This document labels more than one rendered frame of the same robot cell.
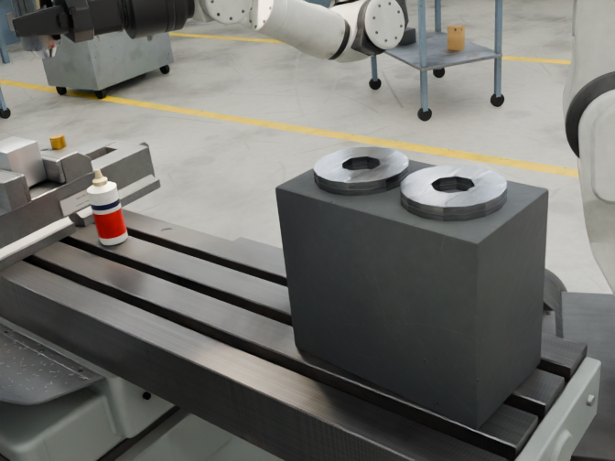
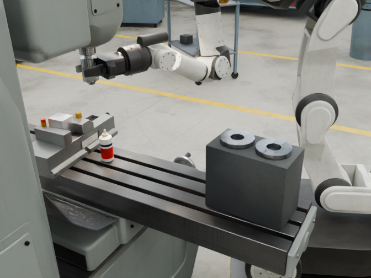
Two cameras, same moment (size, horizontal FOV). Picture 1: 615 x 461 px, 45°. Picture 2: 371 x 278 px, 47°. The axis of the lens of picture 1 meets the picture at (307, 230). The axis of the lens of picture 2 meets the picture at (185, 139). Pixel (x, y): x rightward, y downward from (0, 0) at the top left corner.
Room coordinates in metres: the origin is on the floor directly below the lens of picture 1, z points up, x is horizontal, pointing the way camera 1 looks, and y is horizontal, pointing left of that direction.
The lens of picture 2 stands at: (-0.28, 0.26, 1.61)
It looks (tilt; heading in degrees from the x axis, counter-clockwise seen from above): 27 degrees down; 349
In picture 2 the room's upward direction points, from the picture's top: 1 degrees counter-clockwise
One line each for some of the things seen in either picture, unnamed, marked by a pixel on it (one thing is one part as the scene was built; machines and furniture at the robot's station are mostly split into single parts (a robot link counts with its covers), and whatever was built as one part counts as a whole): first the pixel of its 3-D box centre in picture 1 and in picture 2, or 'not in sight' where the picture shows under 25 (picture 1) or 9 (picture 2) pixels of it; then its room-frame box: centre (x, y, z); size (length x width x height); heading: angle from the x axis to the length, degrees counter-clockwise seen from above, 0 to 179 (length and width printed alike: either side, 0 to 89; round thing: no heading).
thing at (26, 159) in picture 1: (15, 163); (61, 124); (1.03, 0.42, 1.02); 0.06 x 0.05 x 0.06; 52
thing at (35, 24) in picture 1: (41, 24); (94, 71); (0.90, 0.29, 1.23); 0.06 x 0.02 x 0.03; 115
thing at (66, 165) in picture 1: (49, 160); (73, 122); (1.08, 0.38, 1.00); 0.12 x 0.06 x 0.04; 52
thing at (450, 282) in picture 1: (409, 270); (253, 175); (0.61, -0.09, 1.01); 0.22 x 0.12 x 0.20; 45
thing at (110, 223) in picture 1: (105, 205); (106, 144); (0.96, 0.28, 0.97); 0.04 x 0.04 x 0.11
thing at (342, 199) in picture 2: not in sight; (344, 187); (0.94, -0.60, 0.68); 0.21 x 0.20 x 0.13; 72
